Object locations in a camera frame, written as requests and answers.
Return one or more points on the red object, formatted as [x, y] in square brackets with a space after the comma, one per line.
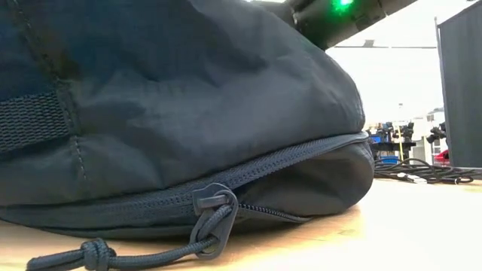
[442, 158]

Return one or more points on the black overhead frame beam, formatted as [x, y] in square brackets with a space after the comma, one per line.
[369, 43]

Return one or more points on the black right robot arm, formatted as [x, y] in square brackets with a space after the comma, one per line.
[339, 22]

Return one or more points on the black curtain partition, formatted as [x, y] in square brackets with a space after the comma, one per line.
[463, 94]

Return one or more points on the blue plastic bin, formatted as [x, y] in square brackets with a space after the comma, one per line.
[389, 160]

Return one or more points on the distant black robot rig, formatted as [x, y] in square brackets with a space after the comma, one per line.
[395, 145]
[437, 132]

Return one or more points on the navy blue backpack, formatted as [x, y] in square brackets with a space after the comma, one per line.
[169, 94]

